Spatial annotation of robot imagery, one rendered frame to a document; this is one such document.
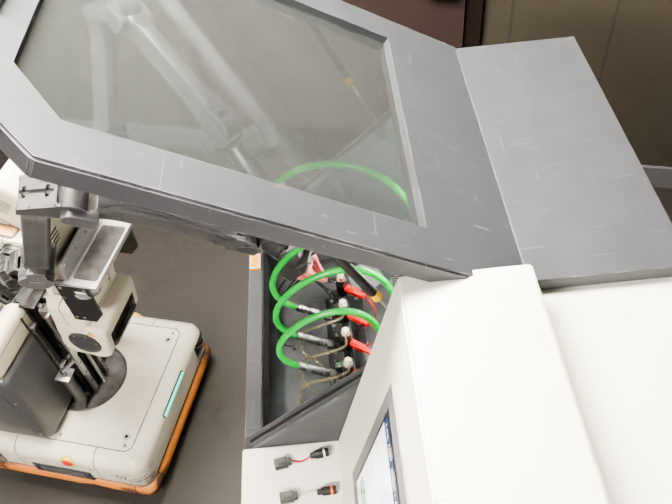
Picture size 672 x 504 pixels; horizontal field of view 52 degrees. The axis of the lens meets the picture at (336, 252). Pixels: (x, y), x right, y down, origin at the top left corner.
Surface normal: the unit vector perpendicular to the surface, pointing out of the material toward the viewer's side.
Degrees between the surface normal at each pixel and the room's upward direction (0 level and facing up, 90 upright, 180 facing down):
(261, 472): 0
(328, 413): 90
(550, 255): 0
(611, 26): 90
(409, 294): 0
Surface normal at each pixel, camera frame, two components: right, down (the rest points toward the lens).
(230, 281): -0.07, -0.65
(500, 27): -0.21, 0.75
